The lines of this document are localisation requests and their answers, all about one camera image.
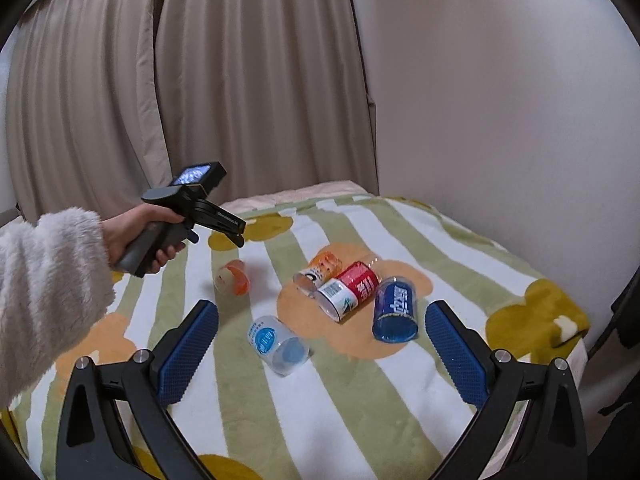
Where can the striped floral blanket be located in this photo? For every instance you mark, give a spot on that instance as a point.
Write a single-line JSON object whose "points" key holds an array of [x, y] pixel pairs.
{"points": [[358, 408]]}

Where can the red label clear cup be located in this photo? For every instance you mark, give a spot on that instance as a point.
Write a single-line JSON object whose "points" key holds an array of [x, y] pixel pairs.
{"points": [[339, 296]]}

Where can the pink bed sheet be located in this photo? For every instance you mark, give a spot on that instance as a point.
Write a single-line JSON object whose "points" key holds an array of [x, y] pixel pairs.
{"points": [[267, 201]]}

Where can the person's left hand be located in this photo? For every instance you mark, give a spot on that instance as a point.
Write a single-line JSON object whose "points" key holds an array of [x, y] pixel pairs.
{"points": [[120, 231]]}

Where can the beige curtain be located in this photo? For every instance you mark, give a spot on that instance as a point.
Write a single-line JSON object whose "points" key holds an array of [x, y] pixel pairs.
{"points": [[109, 98]]}

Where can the fluffy white left sleeve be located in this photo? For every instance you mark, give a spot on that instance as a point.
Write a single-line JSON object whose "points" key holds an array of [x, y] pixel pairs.
{"points": [[55, 285]]}

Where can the orange clear plastic cup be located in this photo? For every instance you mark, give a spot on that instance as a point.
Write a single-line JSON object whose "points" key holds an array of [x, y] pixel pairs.
{"points": [[231, 279]]}

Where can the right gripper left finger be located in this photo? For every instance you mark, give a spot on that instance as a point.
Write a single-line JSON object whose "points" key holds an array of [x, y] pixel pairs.
{"points": [[92, 439]]}

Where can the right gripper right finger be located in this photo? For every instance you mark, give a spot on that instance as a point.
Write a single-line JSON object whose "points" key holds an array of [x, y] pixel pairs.
{"points": [[550, 442]]}

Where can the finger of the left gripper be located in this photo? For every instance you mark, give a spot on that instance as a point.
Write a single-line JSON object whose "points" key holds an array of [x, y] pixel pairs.
{"points": [[218, 219], [227, 240]]}

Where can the dark blue label cup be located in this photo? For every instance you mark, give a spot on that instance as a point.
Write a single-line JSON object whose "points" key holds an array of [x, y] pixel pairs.
{"points": [[394, 316]]}

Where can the light blue label cup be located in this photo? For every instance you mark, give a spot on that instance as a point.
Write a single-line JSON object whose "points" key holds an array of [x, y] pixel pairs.
{"points": [[277, 346]]}

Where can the orange label clear cup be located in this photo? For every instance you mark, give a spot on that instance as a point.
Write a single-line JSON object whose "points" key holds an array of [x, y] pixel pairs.
{"points": [[322, 267]]}

